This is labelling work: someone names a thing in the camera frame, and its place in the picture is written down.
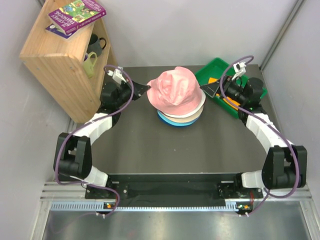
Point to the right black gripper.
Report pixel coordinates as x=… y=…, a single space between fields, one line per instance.
x=210 y=89

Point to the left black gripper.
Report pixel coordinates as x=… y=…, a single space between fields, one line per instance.
x=139 y=89

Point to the yellow hat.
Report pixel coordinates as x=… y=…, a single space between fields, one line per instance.
x=214 y=80

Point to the white hat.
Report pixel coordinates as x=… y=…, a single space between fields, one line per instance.
x=202 y=101

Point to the beige bucket hat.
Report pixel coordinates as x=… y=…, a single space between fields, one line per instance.
x=187 y=119

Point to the pink hat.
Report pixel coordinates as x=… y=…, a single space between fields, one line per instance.
x=175 y=92

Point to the cyan bucket hat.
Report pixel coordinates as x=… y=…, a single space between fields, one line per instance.
x=181 y=125

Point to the medium blue bucket hat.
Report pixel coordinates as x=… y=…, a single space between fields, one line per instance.
x=164 y=118

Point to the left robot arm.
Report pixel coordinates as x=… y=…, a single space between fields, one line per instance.
x=73 y=156

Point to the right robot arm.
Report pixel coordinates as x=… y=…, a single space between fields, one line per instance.
x=285 y=165

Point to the green plastic tray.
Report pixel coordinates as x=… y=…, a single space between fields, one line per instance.
x=225 y=75

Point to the light green mug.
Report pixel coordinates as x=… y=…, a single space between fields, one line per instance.
x=89 y=63

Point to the dark green mug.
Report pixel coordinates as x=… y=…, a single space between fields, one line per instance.
x=95 y=45

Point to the wooden shelf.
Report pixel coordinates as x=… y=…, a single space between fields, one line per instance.
x=58 y=64

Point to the purple book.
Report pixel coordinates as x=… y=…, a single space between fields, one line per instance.
x=54 y=30
x=76 y=15

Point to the lower purple book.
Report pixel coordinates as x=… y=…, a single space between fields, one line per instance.
x=54 y=30

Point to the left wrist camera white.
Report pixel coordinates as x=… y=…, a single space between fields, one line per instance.
x=117 y=75

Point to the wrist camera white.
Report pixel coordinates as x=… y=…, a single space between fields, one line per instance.
x=239 y=69
x=117 y=75

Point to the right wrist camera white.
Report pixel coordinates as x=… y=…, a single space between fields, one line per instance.
x=239 y=69

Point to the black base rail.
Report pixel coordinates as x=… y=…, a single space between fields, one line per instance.
x=212 y=185

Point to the aluminium frame rail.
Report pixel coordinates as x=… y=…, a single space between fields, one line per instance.
x=76 y=198

